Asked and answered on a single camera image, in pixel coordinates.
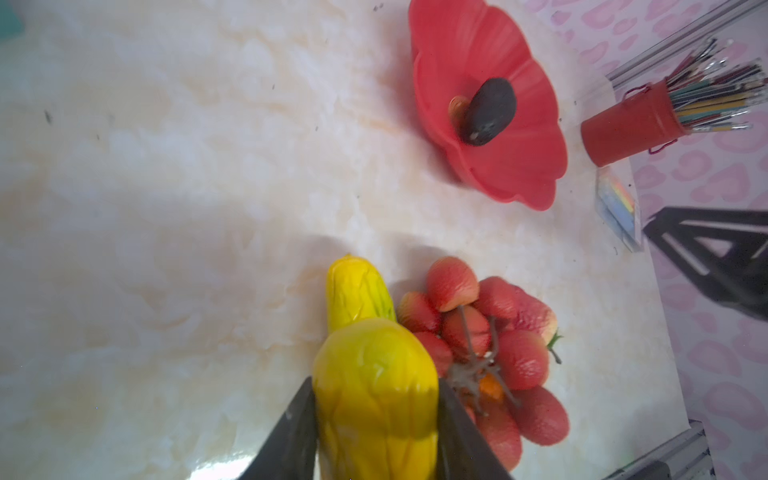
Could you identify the yellow green fake fruit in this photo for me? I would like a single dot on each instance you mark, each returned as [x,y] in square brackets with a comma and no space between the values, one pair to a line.
[356,291]

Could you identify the red pencil cup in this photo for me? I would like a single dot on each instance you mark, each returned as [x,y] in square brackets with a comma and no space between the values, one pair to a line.
[644,119]

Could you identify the clear box of coloured chalks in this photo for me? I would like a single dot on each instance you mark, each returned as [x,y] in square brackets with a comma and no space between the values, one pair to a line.
[618,209]

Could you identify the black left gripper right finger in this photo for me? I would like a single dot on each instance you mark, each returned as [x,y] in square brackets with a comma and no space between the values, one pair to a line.
[462,452]

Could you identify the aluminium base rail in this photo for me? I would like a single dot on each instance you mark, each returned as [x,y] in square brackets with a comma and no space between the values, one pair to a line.
[686,456]

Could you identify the red flower-shaped fruit bowl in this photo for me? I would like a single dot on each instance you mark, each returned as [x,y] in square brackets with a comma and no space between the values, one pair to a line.
[457,46]

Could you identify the yellow orange fake fruit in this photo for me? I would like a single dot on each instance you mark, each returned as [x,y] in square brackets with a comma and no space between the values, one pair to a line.
[377,392]

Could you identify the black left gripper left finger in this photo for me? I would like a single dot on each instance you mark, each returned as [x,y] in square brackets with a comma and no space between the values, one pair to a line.
[289,452]

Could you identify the bundle of coloured pencils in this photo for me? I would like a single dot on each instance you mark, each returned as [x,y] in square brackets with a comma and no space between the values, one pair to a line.
[708,94]

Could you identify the dark fake avocado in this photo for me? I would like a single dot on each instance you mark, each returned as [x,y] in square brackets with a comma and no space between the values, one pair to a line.
[489,113]

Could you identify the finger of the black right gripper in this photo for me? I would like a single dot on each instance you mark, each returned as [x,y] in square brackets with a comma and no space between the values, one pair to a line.
[722,252]

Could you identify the small orange fake fruit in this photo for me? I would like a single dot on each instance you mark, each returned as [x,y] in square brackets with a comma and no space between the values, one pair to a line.
[490,388]

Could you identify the red lychee bunch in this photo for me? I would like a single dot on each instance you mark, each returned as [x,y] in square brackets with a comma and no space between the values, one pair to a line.
[467,326]

